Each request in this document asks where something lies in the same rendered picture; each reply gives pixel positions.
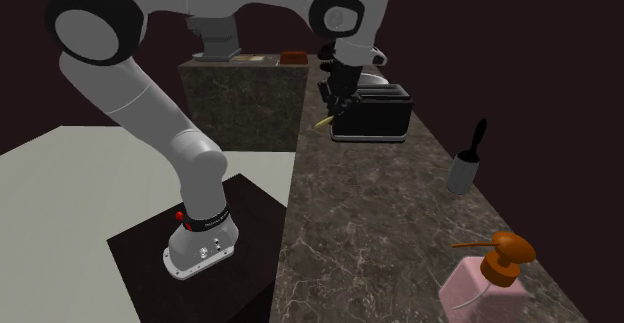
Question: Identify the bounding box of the dark marble counter block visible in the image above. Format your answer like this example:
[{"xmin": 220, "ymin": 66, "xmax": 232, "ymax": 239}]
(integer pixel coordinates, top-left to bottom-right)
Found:
[{"xmin": 177, "ymin": 15, "xmax": 311, "ymax": 154}]

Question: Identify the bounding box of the grey lint roller black handle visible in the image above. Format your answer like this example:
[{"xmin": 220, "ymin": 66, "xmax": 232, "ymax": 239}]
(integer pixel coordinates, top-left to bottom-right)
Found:
[{"xmin": 446, "ymin": 118, "xmax": 489, "ymax": 196}]

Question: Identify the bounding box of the black toaster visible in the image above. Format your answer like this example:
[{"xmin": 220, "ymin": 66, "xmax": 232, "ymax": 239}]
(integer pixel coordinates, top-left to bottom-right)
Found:
[{"xmin": 329, "ymin": 83, "xmax": 415, "ymax": 144}]

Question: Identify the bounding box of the pink soap dispenser orange pump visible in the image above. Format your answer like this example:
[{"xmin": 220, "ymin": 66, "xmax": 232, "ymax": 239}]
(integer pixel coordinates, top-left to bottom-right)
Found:
[{"xmin": 437, "ymin": 231, "xmax": 538, "ymax": 323}]

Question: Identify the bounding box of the dark robot stand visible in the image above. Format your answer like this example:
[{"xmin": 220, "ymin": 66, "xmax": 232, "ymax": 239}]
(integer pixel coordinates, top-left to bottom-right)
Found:
[{"xmin": 106, "ymin": 172, "xmax": 289, "ymax": 323}]

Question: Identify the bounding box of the grey metal bowl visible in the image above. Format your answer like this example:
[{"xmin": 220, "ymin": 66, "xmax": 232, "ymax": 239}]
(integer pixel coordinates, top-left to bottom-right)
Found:
[{"xmin": 357, "ymin": 72, "xmax": 392, "ymax": 89}]

